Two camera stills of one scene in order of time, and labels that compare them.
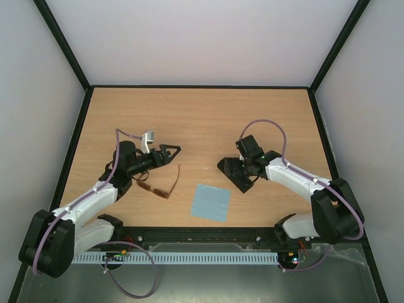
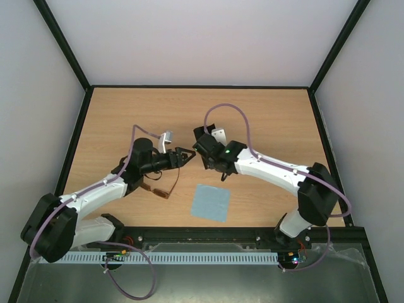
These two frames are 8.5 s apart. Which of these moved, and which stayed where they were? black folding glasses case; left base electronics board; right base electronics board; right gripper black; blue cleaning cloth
Moved: black folding glasses case; right gripper black
Stayed: right base electronics board; left base electronics board; blue cleaning cloth
